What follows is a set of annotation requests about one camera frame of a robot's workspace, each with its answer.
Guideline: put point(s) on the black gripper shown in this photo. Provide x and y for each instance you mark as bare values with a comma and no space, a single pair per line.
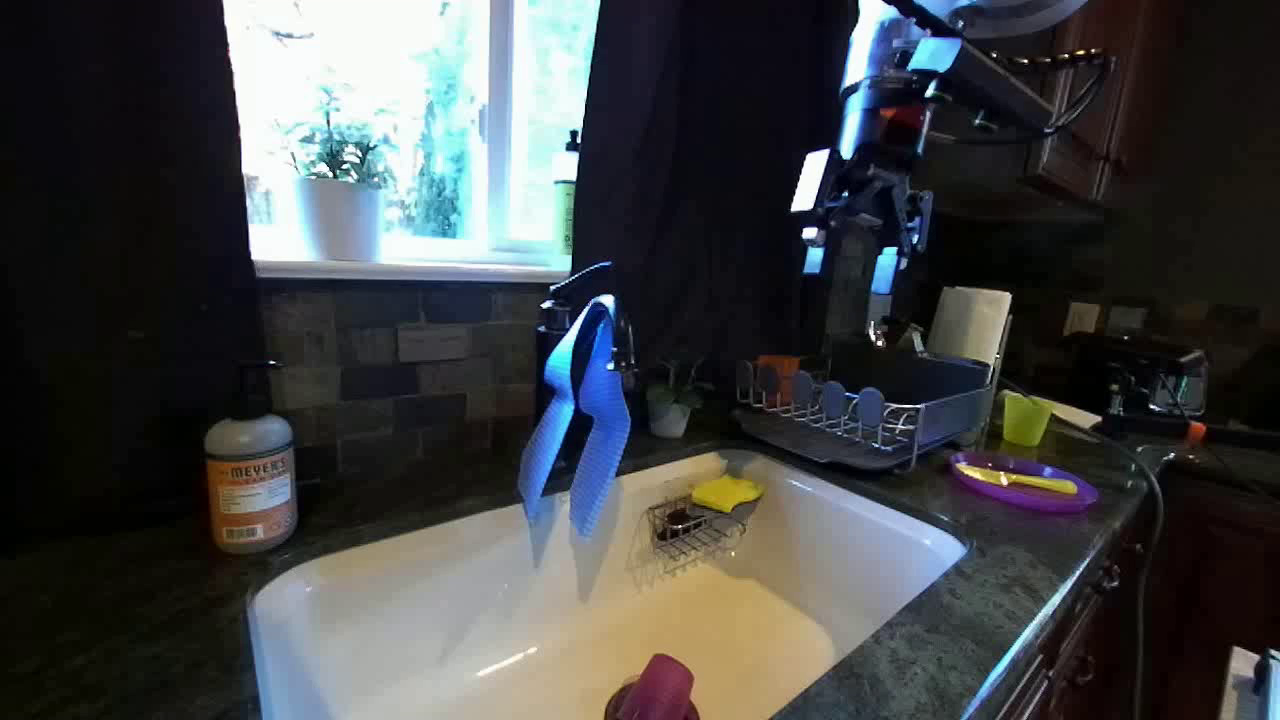
873,207

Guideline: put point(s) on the orange plastic cup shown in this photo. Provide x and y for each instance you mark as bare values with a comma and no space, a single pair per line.
783,372

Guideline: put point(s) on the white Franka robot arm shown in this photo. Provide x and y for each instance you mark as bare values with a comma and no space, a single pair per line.
981,61

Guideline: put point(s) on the green plastic cup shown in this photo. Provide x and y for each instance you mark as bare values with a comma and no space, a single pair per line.
1024,422

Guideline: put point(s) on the white ceramic sink basin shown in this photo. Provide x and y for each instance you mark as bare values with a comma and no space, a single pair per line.
827,562

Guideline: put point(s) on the purple plastic cup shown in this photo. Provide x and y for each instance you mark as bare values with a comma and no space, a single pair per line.
656,688

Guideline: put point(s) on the grey dish drying rack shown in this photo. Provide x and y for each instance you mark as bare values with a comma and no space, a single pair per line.
867,402

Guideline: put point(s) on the white paper towel roll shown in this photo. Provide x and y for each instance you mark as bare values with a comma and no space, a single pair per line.
973,324

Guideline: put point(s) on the dark curtain narrow panel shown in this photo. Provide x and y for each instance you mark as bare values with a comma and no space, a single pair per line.
706,173

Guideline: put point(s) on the small plant in white pot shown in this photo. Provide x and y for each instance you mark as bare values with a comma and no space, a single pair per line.
670,413

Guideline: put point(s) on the yellow sponge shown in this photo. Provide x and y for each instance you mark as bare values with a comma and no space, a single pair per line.
727,492

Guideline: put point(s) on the white folded paper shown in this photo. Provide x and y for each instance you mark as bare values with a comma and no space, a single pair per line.
1074,413

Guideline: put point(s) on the yellow plastic utensil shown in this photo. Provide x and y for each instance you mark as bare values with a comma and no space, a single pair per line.
1021,476

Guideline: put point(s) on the dark kitchen faucet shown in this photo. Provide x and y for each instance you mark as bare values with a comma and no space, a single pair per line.
565,296

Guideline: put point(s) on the green bottle on windowsill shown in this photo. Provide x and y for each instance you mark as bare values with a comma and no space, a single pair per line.
565,203

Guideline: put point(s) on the purple plastic plate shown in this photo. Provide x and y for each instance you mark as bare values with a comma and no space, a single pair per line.
1066,498

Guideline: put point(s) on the dark countertop appliance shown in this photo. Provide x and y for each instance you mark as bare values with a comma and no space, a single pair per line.
1147,381

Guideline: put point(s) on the small orange knob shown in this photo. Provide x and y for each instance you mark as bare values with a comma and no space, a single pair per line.
1192,432

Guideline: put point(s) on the white framed window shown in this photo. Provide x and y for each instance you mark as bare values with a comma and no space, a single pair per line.
442,133

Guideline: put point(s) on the dark wooden base cabinet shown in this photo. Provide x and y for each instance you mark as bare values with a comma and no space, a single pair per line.
1200,585

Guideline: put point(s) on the potted plant in white pot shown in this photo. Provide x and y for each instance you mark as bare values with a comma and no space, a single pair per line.
343,203

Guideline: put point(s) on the white hanging towel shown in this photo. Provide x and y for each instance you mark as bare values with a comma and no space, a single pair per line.
1249,684

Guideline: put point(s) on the amber soap pump bottle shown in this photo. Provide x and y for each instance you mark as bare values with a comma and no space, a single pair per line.
249,480

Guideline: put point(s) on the dark curtain wide panel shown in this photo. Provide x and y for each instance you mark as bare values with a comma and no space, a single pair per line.
121,264

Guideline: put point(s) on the white wall outlet plate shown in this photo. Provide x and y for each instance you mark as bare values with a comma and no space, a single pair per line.
1083,319
1125,319

